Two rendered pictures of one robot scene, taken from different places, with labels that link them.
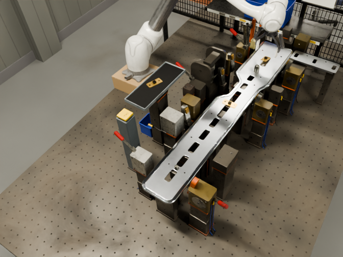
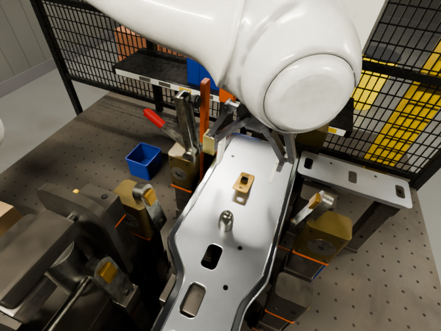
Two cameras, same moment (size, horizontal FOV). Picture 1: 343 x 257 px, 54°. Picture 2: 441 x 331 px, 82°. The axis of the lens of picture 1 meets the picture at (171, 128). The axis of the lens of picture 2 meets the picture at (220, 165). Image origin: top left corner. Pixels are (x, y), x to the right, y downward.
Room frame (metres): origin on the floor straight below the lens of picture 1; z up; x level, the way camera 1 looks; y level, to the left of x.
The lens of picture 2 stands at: (1.34, -0.43, 1.49)
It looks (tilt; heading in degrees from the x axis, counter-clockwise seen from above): 46 degrees down; 339
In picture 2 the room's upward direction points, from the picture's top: 5 degrees clockwise
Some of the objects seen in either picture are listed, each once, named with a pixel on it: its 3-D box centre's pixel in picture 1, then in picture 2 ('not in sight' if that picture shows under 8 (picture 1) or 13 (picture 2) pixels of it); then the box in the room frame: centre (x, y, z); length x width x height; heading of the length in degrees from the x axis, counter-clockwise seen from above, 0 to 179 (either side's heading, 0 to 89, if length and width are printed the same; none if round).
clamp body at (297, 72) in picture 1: (290, 93); (310, 259); (1.53, -0.77, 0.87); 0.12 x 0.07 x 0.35; 51
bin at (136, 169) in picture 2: not in sight; (145, 161); (2.11, -0.39, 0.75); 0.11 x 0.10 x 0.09; 141
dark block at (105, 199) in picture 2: not in sight; (119, 251); (1.66, -0.31, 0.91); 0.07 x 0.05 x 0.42; 51
